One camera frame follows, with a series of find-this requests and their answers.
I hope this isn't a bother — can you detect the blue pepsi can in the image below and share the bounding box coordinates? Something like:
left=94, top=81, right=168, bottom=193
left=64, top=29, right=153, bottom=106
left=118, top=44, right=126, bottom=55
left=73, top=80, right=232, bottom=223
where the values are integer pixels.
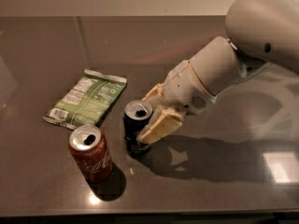
left=123, top=100, right=152, bottom=157

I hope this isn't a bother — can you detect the green chip bag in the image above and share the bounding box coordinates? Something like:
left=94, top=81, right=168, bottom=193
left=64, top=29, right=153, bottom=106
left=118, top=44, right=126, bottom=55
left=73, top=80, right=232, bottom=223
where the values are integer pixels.
left=43, top=69, right=127, bottom=130

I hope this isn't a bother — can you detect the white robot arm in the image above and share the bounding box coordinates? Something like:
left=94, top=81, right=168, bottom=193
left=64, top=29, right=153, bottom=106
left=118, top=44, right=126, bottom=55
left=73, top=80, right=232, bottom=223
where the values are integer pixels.
left=136, top=0, right=299, bottom=144

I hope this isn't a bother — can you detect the red coke can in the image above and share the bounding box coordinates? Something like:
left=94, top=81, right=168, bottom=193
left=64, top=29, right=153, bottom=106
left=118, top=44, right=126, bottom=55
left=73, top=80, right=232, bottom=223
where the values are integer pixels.
left=68, top=125, right=113, bottom=183

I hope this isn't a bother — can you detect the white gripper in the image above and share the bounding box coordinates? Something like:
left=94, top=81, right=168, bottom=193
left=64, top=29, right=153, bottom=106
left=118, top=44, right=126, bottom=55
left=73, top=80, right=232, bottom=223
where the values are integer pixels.
left=136, top=60, right=217, bottom=145

